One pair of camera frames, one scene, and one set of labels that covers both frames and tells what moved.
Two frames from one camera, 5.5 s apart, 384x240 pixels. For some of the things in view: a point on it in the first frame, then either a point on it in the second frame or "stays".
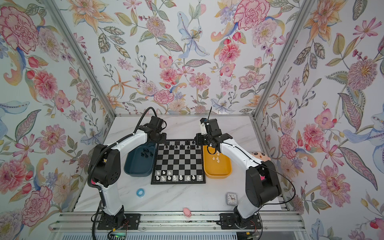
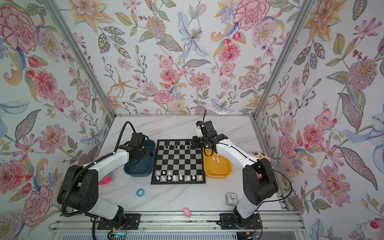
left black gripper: [164, 138] → [147, 154]
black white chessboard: [178, 161] stays
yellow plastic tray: [217, 166] stays
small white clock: [232, 198] stays
